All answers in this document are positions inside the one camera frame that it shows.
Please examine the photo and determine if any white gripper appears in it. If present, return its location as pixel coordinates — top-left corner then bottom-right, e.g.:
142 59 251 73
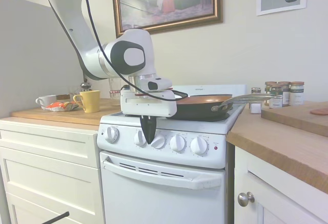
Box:
119 90 178 145

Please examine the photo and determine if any white stove knob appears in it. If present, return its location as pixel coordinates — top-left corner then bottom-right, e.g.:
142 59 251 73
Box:
150 133 167 150
190 136 208 155
134 130 149 148
170 134 187 153

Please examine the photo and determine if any white electric stove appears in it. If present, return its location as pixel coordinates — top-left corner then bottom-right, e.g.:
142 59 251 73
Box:
96 84 248 224

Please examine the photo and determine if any large white oven knob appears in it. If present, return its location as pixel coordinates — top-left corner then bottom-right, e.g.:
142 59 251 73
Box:
105 126 120 143

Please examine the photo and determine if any glass jar red checkered lid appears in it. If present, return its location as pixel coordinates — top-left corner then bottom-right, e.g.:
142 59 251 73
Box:
109 90 121 107

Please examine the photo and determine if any copper nonstick frying pan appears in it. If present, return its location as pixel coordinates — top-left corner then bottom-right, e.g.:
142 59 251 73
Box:
176 93 281 120

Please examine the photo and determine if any yellow ceramic mug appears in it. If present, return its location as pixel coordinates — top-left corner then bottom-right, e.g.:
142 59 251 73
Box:
73 90 101 114

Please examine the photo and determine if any white oven door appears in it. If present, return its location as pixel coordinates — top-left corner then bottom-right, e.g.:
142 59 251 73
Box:
99 150 227 224

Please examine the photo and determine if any orange snack packet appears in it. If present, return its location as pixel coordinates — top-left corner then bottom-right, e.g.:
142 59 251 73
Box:
42 100 80 112

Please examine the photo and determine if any white drawer cabinet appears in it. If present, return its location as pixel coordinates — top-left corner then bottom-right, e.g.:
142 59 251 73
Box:
0 120 106 224

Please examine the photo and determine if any white ceramic cup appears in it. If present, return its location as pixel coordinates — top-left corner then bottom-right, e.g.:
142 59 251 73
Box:
35 95 57 110

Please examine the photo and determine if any silver cabinet knob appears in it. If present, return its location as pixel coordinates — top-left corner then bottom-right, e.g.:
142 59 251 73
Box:
237 191 255 207

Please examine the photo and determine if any glass spice jar brown lid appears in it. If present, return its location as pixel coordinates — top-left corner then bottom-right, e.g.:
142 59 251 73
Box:
269 84 283 108
277 81 291 107
264 81 278 106

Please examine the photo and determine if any gold framed painting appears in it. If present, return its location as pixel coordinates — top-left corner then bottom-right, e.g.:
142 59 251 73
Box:
110 0 223 39

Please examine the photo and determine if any black tripod leg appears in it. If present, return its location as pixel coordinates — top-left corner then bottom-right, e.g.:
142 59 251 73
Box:
42 211 70 224

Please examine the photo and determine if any wooden cutting board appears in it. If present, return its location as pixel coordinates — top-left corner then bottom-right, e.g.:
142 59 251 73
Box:
260 100 328 138

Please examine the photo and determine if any spice jar white label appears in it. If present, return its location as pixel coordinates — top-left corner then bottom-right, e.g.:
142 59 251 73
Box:
290 81 305 106

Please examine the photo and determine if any flat reddish round item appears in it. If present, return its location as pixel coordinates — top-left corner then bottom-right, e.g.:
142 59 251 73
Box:
309 108 328 116

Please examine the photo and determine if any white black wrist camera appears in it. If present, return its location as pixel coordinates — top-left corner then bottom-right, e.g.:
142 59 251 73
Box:
140 76 173 92

